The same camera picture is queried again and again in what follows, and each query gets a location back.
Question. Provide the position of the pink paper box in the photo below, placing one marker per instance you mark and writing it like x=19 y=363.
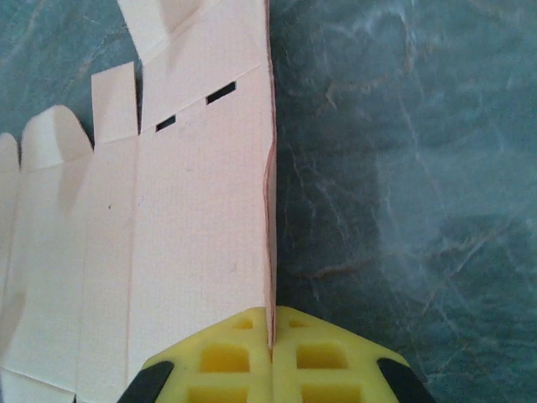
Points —
x=189 y=210

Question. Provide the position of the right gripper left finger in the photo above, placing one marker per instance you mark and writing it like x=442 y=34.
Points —
x=222 y=361

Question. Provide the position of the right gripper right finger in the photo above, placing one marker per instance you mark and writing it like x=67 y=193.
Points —
x=327 y=361

